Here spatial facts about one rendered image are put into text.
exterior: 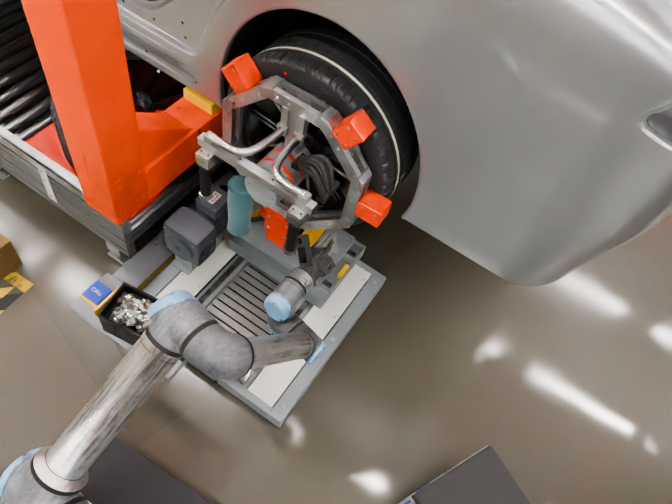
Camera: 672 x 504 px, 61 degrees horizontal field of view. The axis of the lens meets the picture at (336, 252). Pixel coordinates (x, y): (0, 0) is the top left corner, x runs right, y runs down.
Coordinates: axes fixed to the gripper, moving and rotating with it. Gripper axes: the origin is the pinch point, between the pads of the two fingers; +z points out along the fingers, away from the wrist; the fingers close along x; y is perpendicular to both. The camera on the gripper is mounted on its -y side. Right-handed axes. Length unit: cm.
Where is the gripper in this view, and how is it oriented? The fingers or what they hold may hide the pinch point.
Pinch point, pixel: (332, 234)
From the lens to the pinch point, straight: 200.3
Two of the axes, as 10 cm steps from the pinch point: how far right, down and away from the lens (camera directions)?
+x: 7.0, -0.1, -7.1
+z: 5.4, -6.5, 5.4
